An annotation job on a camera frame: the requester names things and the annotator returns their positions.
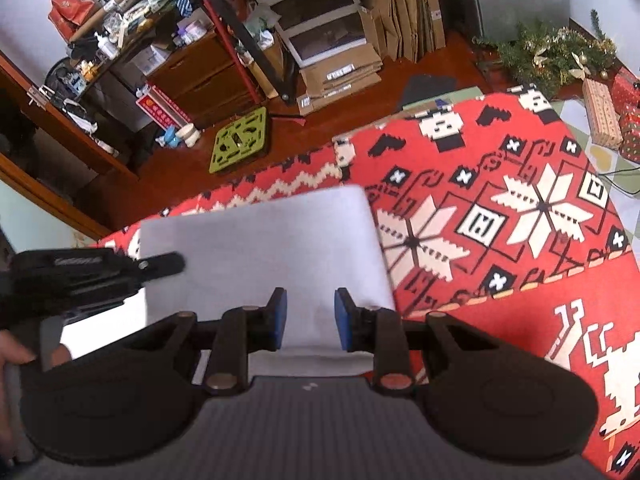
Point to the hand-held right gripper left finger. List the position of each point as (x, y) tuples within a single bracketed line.
[(280, 317)]

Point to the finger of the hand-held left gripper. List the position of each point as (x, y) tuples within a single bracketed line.
[(162, 266)]

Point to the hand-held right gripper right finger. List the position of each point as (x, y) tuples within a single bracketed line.
[(344, 317)]

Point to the person's left hand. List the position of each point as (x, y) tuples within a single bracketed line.
[(15, 352)]

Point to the blue pet bowl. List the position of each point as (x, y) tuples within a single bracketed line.
[(171, 137)]

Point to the white pet bowl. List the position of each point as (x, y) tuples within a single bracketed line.
[(189, 136)]

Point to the red sign box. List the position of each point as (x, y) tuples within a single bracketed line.
[(162, 110)]

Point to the lime green perforated board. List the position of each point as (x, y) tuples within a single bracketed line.
[(264, 125)]

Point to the wooden drawer cabinet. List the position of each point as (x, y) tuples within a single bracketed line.
[(200, 85)]

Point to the red patterned blanket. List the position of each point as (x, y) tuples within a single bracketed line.
[(450, 160)]

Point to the white printed carton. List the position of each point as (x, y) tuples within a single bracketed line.
[(152, 60)]

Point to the white pump bottle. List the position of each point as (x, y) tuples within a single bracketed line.
[(108, 47)]

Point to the red pole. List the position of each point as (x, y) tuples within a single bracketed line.
[(231, 50)]

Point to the flat cardboard box pile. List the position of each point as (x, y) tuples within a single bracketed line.
[(340, 85)]

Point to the black foam sheet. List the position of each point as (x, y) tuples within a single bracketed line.
[(427, 92)]

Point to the brown cardboard tube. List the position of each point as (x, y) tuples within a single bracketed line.
[(107, 12)]

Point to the white plastic drawer unit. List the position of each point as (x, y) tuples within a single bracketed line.
[(332, 55)]

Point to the red paper bag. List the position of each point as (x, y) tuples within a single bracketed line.
[(72, 12)]

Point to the green checkered rug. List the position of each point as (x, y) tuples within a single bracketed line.
[(600, 160)]

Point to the upright folded cardboard boxes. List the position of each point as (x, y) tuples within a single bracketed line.
[(400, 15)]

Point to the christmas wreath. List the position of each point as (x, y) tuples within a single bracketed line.
[(550, 55)]

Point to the small red gift box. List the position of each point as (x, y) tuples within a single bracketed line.
[(627, 90)]

